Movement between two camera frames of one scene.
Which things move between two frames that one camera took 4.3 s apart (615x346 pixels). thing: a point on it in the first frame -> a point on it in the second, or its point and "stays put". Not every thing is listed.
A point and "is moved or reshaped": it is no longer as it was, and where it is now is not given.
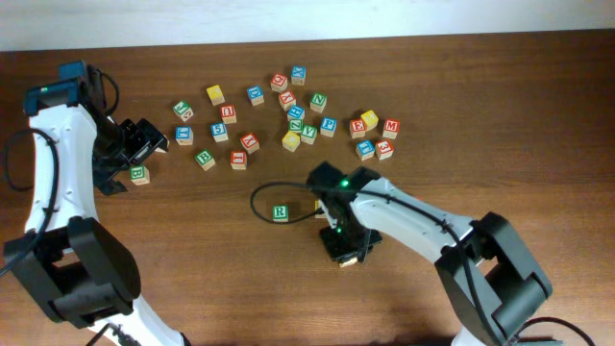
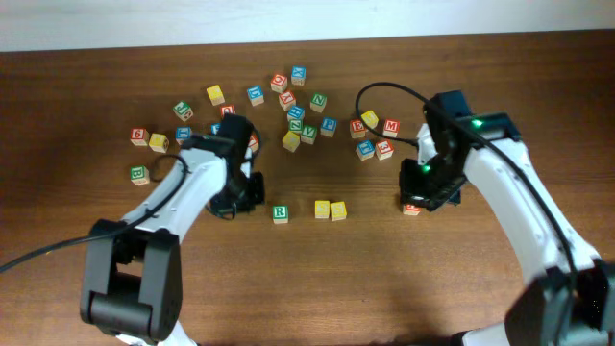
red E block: (357, 128) stays put
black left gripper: (133, 145) -> (247, 193)
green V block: (308, 135) stays put
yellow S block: (349, 261) is moved or reshaped
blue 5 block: (219, 132) stays put
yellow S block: (318, 215) stays put
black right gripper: (343, 250) -> (414, 188)
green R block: (281, 213) stays put
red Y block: (287, 99) stays put
